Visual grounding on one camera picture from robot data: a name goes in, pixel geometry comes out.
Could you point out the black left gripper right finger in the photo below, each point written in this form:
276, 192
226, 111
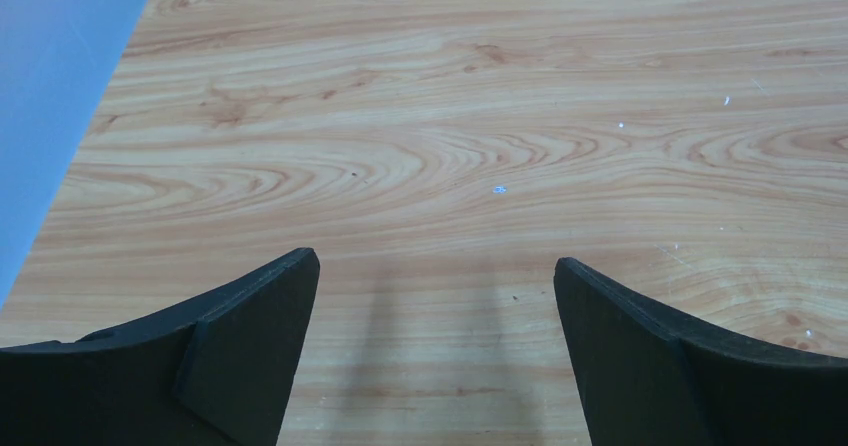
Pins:
650, 374

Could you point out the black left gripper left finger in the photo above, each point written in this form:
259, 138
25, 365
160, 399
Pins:
215, 369

